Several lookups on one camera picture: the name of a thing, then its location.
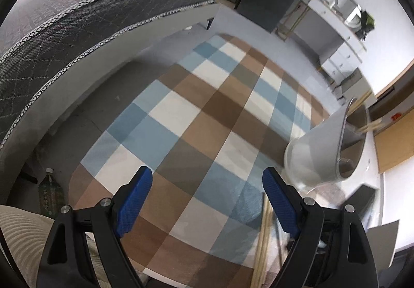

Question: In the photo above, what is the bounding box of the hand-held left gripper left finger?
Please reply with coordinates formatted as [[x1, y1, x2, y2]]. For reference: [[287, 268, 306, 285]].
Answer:
[[35, 166, 153, 288]]

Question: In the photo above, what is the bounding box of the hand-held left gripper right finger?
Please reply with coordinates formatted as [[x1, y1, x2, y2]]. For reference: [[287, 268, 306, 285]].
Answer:
[[262, 168, 379, 288]]

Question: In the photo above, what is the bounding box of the bundle of wooden chopsticks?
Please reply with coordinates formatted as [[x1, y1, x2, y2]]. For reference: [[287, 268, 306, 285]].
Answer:
[[253, 194, 274, 288]]

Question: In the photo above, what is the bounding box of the grey divided utensil holder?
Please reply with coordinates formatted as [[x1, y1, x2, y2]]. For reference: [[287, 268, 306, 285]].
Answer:
[[284, 99, 371, 190]]

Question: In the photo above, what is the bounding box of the pale wooden chopstick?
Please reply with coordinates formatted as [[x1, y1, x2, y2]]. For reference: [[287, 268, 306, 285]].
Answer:
[[357, 119, 384, 131]]

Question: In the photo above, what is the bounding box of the green plastic bottle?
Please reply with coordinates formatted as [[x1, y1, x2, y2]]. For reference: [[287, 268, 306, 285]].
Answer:
[[38, 168, 63, 220]]

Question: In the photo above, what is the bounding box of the checkered tablecloth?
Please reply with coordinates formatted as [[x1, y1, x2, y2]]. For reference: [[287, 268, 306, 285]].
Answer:
[[68, 34, 376, 288]]

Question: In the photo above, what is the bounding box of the leaning flat board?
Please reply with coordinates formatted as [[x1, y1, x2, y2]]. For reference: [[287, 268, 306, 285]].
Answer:
[[367, 221, 400, 272]]

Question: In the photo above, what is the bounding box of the beige ribbed cushion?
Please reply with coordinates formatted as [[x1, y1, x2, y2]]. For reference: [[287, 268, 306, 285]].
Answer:
[[0, 205, 107, 288]]

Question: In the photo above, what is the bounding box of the wooden door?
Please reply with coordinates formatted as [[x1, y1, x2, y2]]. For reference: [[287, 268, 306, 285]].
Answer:
[[372, 107, 414, 174]]

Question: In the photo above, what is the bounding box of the grey nightstand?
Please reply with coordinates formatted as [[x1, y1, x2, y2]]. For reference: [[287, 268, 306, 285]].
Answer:
[[331, 68, 377, 104]]

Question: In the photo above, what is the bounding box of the white dressing table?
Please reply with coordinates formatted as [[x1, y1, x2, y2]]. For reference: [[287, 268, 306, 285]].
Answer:
[[276, 0, 367, 85]]

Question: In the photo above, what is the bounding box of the potted green plant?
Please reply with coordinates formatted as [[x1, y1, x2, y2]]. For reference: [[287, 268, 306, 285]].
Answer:
[[357, 10, 376, 41]]

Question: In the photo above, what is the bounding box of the dark grey quilted mattress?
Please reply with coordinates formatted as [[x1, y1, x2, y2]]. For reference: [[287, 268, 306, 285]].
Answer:
[[0, 0, 227, 149]]

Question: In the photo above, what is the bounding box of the oval mirror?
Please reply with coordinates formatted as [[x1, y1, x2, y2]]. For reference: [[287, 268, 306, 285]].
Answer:
[[320, 0, 363, 28]]

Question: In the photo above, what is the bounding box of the grey bed frame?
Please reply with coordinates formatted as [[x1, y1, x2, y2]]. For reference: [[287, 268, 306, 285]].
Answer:
[[0, 0, 220, 185]]

